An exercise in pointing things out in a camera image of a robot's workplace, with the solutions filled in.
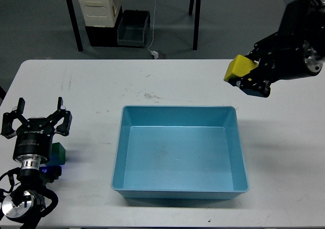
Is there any white power adapter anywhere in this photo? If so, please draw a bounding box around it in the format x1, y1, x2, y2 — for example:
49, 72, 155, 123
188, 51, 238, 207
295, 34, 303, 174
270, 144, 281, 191
150, 51, 159, 59

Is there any black storage box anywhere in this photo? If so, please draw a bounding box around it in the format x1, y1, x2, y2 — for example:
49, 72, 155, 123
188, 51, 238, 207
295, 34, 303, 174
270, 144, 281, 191
85, 8, 123, 47

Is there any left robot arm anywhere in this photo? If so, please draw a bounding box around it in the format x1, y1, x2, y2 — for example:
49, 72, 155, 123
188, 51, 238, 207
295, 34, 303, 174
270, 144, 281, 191
1, 97, 72, 228

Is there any black table leg left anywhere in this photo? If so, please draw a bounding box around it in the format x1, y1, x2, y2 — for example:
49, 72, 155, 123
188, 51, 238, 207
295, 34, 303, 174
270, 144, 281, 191
66, 0, 83, 52

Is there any blue plastic box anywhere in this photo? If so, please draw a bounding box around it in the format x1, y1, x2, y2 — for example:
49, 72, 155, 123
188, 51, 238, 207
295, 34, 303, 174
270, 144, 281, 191
111, 106, 249, 200

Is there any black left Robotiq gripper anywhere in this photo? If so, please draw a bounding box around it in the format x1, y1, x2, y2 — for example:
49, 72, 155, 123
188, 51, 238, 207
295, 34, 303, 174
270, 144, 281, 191
1, 97, 72, 163

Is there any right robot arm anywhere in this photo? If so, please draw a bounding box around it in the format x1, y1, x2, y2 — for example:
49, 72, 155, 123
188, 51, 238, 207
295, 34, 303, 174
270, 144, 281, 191
224, 0, 324, 97

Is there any black table leg right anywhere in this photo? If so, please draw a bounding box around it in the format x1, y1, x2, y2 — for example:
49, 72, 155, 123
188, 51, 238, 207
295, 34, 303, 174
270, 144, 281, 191
192, 0, 201, 50

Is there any green block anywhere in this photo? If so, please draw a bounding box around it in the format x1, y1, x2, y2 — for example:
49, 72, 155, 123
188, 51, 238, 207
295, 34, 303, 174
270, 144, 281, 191
45, 142, 66, 166

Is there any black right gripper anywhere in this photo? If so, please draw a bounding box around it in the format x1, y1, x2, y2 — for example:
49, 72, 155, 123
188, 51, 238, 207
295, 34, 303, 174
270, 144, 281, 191
228, 33, 324, 97

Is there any dark grey open bin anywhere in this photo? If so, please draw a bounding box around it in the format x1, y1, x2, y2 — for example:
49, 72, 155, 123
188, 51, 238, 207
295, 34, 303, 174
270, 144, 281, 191
117, 10, 150, 48

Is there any cream plastic crate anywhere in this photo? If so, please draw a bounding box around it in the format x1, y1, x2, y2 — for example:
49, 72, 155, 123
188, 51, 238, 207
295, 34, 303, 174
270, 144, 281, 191
78, 0, 121, 27

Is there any yellow block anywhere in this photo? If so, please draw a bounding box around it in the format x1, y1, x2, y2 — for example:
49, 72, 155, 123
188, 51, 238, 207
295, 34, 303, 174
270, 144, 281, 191
223, 54, 258, 82

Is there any white cable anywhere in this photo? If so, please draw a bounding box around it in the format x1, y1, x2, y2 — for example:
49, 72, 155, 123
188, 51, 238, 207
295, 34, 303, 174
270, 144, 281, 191
148, 0, 157, 52

